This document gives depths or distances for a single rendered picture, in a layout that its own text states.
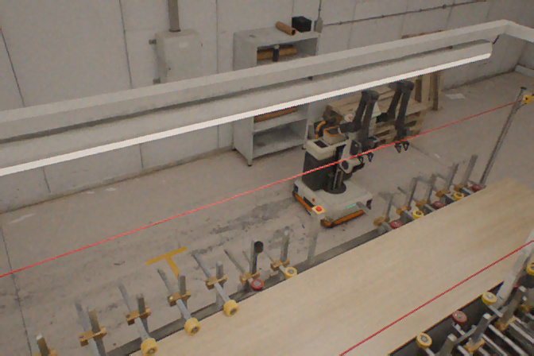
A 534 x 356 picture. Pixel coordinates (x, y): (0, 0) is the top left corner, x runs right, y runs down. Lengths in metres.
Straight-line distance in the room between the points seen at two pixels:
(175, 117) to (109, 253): 3.05
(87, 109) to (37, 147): 0.18
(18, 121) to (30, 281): 3.11
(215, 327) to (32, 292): 2.10
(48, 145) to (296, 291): 1.88
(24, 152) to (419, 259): 2.61
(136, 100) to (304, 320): 1.75
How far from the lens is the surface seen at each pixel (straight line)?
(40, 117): 1.48
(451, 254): 3.48
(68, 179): 5.23
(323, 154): 4.47
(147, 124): 1.56
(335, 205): 4.61
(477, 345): 3.11
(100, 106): 1.50
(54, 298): 4.28
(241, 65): 5.14
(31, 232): 4.97
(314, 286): 2.95
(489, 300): 3.27
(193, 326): 2.64
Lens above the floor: 3.11
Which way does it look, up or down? 36 degrees down
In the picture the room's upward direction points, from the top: 4 degrees clockwise
